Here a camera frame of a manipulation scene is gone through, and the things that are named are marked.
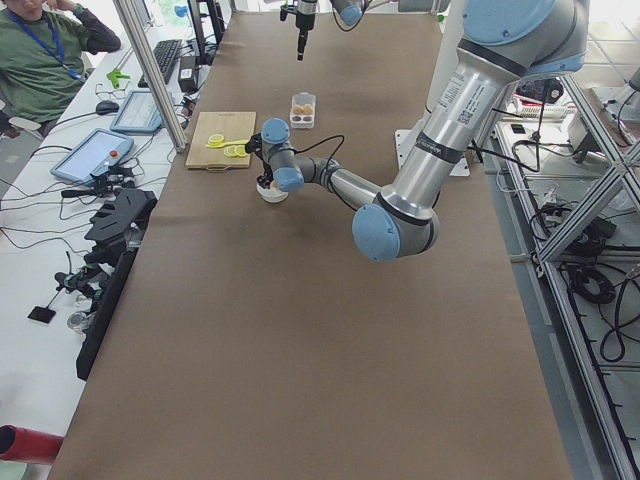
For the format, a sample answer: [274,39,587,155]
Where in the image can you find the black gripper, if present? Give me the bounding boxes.
[256,171,274,188]
[296,13,315,61]

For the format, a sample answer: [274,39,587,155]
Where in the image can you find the clear plastic egg box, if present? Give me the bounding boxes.
[289,92,316,129]

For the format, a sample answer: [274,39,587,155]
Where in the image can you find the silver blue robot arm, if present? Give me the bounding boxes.
[280,0,372,62]
[250,1,589,261]

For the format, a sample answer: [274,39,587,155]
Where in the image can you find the white round bowl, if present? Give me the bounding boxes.
[256,184,288,204]

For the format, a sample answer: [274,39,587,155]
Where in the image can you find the lemon slice pair top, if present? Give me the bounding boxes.
[225,145,248,158]

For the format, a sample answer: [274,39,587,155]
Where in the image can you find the yellow plastic knife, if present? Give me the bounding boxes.
[205,139,249,149]

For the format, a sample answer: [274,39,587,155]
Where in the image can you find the wooden cutting board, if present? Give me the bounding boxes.
[185,112,256,171]

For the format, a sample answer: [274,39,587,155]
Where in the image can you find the single lemon slice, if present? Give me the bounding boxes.
[207,134,224,146]

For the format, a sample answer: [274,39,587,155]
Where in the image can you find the black power adapter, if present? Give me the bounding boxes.
[178,56,199,93]

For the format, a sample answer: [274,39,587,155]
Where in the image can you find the black keyboard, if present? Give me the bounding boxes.
[153,39,182,84]

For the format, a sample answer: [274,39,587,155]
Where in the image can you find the far blue teach pendant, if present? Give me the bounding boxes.
[110,89,162,135]

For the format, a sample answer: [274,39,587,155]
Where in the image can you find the blue teach pendant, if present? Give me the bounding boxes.
[50,129,134,184]
[110,89,162,135]

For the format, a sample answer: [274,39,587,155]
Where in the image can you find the near blue teach pendant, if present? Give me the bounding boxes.
[50,129,134,184]

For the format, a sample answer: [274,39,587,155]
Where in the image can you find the eyeglasses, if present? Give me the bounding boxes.
[94,83,127,101]

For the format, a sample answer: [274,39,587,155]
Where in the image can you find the black computer mouse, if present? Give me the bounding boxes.
[95,100,119,115]

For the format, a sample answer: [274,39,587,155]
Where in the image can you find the green plastic clamp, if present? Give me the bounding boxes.
[106,69,130,89]

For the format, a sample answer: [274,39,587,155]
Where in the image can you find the person in green sweater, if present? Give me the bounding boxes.
[1,1,121,138]

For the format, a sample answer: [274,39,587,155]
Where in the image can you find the small black square pad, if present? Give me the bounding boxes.
[27,306,56,324]

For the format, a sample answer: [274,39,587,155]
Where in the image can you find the red cylinder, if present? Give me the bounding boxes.
[1,425,64,465]

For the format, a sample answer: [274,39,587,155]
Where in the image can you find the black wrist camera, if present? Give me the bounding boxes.
[244,133,262,158]
[279,1,298,21]

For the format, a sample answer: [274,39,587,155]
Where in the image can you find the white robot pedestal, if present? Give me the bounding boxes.
[396,1,469,176]

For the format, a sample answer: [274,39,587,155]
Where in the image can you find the aluminium frame post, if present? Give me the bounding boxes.
[113,0,187,153]

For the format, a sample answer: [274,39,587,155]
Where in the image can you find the aluminium frame rack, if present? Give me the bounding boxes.
[473,60,639,479]

